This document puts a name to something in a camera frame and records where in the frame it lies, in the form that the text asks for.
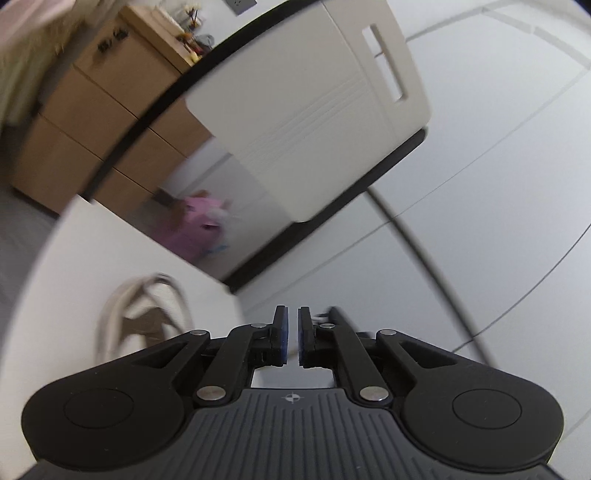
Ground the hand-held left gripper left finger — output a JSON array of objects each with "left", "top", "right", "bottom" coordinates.
[{"left": 131, "top": 305, "right": 289, "bottom": 408}]

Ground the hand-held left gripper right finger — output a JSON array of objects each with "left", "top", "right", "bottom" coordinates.
[{"left": 298, "top": 306, "right": 446, "bottom": 407}]

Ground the white and brown shoe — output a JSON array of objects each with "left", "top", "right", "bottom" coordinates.
[{"left": 97, "top": 273, "right": 190, "bottom": 365}]

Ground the pink cardboard box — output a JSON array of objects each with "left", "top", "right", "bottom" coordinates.
[{"left": 157, "top": 191, "right": 232, "bottom": 261}]

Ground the wooden nightstand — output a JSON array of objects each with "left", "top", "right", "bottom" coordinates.
[{"left": 11, "top": 4, "right": 218, "bottom": 215}]

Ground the pile of small sundries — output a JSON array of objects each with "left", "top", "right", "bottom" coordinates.
[{"left": 178, "top": 7, "right": 218, "bottom": 65}]

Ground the dark key bunch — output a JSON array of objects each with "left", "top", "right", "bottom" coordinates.
[{"left": 96, "top": 28, "right": 127, "bottom": 56}]

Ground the cream bed skirt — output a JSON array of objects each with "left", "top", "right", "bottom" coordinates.
[{"left": 0, "top": 0, "right": 79, "bottom": 125}]

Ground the white chair with black frame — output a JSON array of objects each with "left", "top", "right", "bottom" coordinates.
[{"left": 9, "top": 0, "right": 432, "bottom": 393}]

